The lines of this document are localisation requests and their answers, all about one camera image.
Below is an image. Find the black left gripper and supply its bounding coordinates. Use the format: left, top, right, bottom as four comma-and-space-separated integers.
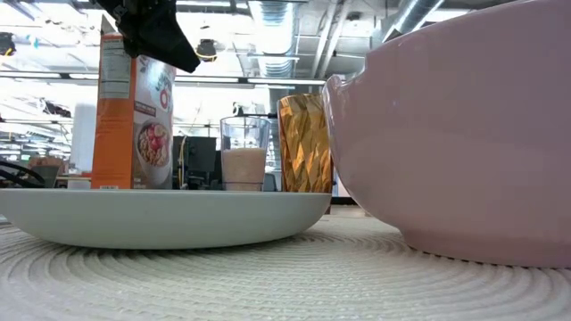
95, 0, 202, 75

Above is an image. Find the orange cereal box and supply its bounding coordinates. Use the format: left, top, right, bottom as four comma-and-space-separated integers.
91, 15, 178, 191

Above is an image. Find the black ceiling-hung device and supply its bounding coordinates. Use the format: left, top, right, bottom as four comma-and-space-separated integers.
194, 38, 219, 62

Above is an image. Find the clear glass with white filling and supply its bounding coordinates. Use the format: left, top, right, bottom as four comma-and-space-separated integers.
219, 115, 272, 192

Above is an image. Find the amber faceted drinking glass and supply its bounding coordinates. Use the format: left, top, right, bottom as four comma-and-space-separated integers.
276, 93, 335, 193

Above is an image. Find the grey-green round plate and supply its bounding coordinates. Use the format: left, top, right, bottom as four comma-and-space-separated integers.
0, 188, 334, 251

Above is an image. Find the pale round bowl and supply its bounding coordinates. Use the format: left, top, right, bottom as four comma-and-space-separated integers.
321, 0, 571, 269

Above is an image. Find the silver ventilation duct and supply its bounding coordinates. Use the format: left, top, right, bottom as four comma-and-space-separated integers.
247, 0, 309, 79

